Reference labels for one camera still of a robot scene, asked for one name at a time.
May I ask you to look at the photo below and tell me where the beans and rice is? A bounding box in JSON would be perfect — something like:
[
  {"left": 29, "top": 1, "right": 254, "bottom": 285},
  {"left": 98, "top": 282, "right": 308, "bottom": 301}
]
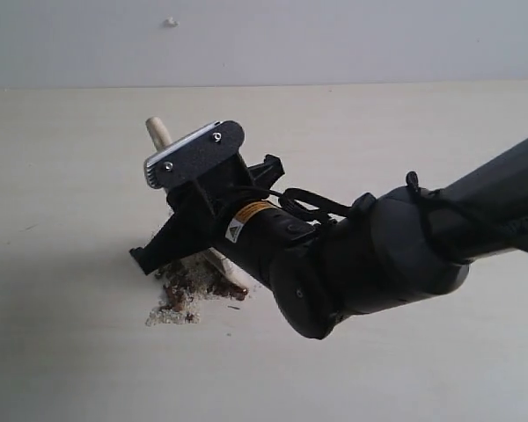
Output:
[{"left": 145, "top": 257, "right": 249, "bottom": 327}]

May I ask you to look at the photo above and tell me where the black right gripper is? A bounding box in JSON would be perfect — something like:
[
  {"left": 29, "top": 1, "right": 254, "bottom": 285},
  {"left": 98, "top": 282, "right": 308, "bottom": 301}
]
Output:
[{"left": 129, "top": 153, "right": 285, "bottom": 275}]

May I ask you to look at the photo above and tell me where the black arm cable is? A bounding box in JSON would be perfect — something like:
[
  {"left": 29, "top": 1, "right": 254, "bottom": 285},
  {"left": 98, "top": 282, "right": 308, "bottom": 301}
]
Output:
[{"left": 228, "top": 171, "right": 528, "bottom": 260}]

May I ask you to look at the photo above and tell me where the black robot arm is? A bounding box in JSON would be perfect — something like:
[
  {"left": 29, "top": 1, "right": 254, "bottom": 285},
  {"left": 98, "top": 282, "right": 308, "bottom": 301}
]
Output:
[{"left": 130, "top": 120, "right": 528, "bottom": 339}]

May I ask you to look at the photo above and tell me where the white wooden paint brush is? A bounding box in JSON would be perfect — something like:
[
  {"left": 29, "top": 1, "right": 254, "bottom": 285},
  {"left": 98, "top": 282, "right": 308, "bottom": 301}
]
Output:
[{"left": 143, "top": 115, "right": 249, "bottom": 293}]

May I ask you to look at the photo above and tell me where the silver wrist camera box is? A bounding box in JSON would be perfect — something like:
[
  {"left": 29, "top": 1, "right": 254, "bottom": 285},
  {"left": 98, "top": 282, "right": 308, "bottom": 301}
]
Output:
[{"left": 143, "top": 120, "right": 245, "bottom": 190}]

